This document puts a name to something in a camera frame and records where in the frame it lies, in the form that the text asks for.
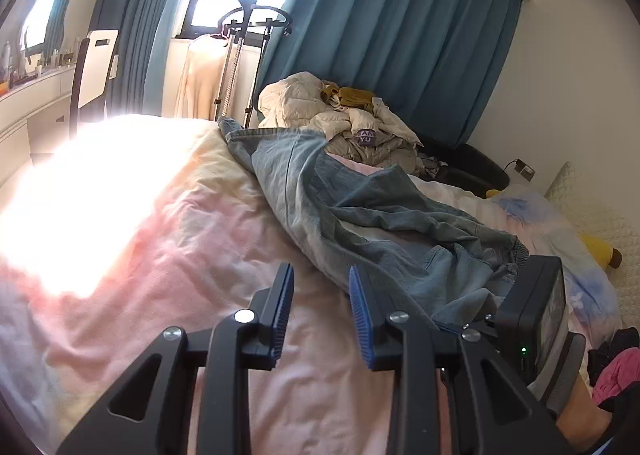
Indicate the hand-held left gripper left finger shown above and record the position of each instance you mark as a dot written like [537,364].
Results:
[284,315]

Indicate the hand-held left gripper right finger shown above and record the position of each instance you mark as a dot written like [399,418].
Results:
[357,315]

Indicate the blue denim jeans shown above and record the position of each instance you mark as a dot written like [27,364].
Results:
[360,215]

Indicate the person's right forearm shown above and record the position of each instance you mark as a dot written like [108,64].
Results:
[585,415]

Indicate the pastel tie-dye pillow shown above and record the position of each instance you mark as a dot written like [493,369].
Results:
[565,245]

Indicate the black cloth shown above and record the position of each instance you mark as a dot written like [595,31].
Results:
[620,340]

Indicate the yellow plush toy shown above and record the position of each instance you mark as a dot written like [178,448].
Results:
[597,245]

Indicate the pink cloth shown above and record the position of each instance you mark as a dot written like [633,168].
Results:
[617,380]

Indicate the pastel tie-dye duvet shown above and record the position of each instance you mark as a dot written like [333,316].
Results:
[175,245]

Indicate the black armchair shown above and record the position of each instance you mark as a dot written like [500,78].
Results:
[475,165]

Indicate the grey puffer jacket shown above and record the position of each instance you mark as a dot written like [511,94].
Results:
[350,145]

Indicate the mustard yellow garment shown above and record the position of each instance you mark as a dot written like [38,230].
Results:
[355,96]

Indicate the cream puffer jacket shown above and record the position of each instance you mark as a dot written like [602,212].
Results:
[295,95]

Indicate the cream hanging garment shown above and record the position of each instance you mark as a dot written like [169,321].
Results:
[200,75]

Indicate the wide teal curtain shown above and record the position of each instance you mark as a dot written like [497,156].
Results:
[400,25]

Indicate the black and white chair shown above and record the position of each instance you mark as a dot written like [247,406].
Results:
[92,70]

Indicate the narrow teal curtain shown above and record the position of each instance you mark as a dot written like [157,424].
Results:
[140,25]

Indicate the white dressing desk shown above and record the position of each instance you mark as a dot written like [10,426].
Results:
[30,100]

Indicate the row of cosmetics bottles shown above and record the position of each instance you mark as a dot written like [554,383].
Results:
[50,60]

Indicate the oval mirror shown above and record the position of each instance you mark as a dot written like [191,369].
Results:
[40,15]

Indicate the wall socket with plug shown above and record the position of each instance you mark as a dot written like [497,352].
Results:
[525,169]

